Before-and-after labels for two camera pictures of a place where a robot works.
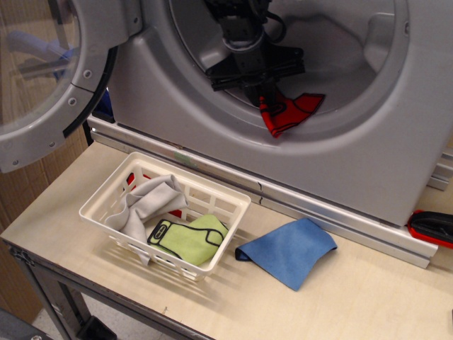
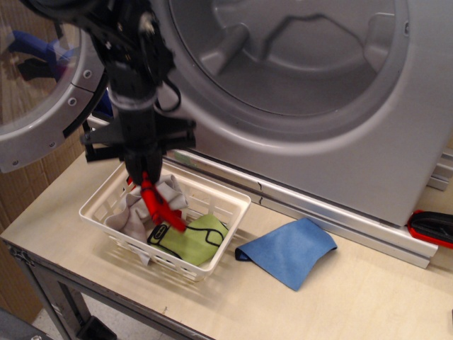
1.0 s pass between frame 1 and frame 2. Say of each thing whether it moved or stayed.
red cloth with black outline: moved
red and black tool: stayed
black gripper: moved
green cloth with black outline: stayed
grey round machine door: stayed
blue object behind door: stayed
